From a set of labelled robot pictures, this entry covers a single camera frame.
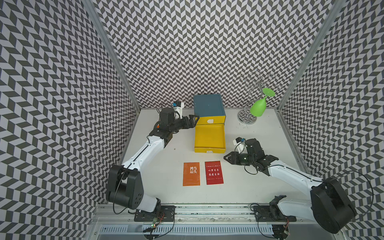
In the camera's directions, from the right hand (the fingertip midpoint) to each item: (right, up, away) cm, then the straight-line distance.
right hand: (226, 160), depth 83 cm
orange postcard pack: (-20, -9, +3) cm, 22 cm away
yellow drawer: (-9, +14, +8) cm, 18 cm away
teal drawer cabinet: (-9, +32, +8) cm, 34 cm away
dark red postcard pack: (-7, -8, +3) cm, 11 cm away
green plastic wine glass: (+19, +30, +3) cm, 36 cm away
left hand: (-18, +24, -2) cm, 30 cm away
